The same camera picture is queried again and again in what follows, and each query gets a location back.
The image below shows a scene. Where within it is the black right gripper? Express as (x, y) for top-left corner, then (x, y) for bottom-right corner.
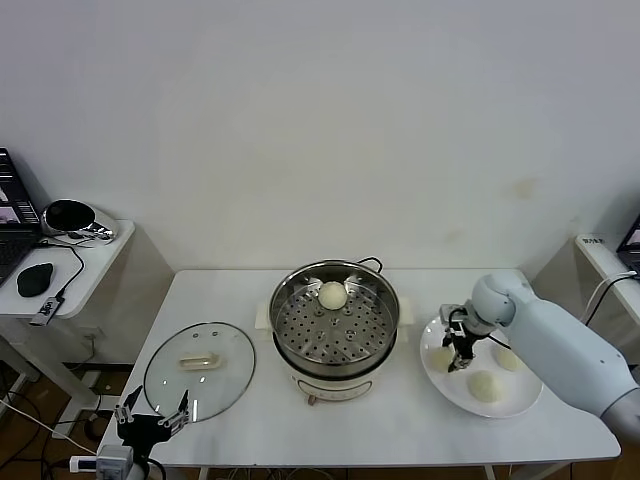
(441, 324), (476, 374)

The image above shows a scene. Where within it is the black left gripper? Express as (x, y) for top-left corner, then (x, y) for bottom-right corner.
(114, 384), (194, 449)

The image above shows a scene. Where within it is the round glass pot lid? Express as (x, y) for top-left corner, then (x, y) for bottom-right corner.
(143, 321), (257, 425)

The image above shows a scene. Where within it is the perforated stainless steamer basket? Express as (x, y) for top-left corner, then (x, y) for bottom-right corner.
(269, 258), (401, 369)

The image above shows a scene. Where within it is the white side table beige cover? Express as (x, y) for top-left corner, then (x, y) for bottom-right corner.
(0, 219), (175, 426)

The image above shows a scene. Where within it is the white round plate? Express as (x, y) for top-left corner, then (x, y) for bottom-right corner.
(419, 312), (544, 419)

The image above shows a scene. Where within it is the grey usb dongle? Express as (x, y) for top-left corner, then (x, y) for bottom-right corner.
(29, 294), (67, 327)

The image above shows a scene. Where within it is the black computer mouse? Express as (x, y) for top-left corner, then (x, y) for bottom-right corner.
(16, 262), (55, 300)

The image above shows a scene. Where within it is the shiny chrome helmet-shaped object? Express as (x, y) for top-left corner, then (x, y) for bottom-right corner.
(40, 198), (119, 243)

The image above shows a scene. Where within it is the small dark open laptop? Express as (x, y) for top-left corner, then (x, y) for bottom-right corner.
(615, 214), (640, 274)

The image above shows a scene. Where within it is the open black laptop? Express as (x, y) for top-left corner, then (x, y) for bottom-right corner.
(0, 147), (44, 289)

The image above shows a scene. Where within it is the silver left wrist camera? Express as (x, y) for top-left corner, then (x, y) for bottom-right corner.
(68, 444), (136, 474)

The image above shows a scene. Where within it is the thin black dongle cable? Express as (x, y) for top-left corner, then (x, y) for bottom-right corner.
(37, 239), (85, 301)

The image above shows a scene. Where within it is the white charger cable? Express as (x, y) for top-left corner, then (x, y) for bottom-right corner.
(584, 269), (639, 326)

